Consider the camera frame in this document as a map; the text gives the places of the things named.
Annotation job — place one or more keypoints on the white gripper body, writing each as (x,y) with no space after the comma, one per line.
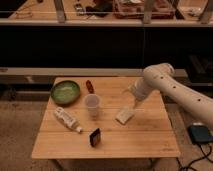
(140,89)

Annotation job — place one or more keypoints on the wooden folding table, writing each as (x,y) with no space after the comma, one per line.
(148,134)

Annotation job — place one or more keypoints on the black power box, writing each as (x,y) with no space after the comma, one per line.
(199,134)

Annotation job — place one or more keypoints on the red brown small object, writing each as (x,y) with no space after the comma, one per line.
(89,87)

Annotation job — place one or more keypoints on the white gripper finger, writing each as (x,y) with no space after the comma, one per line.
(136,104)

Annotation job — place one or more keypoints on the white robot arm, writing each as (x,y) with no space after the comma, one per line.
(160,77)

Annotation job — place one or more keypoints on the green bowl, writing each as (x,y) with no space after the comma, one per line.
(65,92)

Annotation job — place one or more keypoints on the black rectangular block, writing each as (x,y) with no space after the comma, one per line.
(95,137)

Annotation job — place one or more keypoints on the brown tray with clutter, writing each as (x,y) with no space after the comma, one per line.
(162,9)

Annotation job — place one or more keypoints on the white sponge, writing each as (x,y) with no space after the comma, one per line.
(124,115)

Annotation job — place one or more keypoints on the translucent ceramic cup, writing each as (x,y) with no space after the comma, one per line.
(92,103)

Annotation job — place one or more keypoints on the white plastic bottle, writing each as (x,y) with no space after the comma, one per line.
(69,121)

